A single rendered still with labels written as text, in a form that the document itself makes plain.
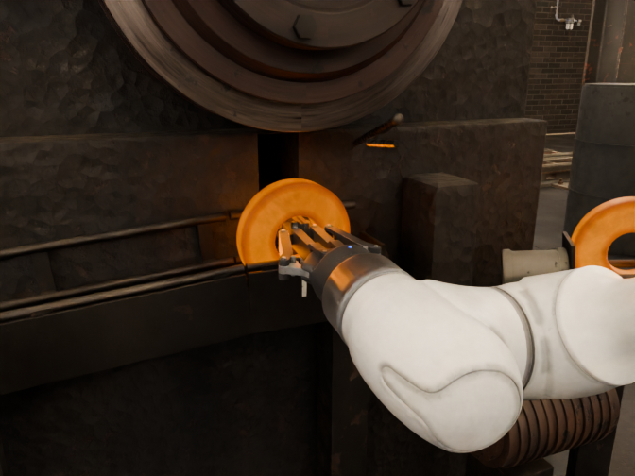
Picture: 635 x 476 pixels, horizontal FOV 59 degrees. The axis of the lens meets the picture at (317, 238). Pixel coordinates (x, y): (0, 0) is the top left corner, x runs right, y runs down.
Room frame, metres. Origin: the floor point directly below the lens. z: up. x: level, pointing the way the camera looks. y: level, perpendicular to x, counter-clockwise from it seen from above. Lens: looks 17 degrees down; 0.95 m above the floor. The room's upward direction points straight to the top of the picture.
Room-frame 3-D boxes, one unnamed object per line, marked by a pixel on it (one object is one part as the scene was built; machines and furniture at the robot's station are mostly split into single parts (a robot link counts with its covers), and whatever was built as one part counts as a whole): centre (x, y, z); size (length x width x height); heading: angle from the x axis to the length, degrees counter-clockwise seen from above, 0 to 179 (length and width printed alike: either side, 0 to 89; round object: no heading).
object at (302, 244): (0.64, 0.01, 0.74); 0.11 x 0.01 x 0.04; 23
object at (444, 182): (0.83, -0.18, 0.68); 0.11 x 0.08 x 0.24; 21
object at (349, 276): (0.51, -0.05, 0.73); 0.09 x 0.06 x 0.09; 111
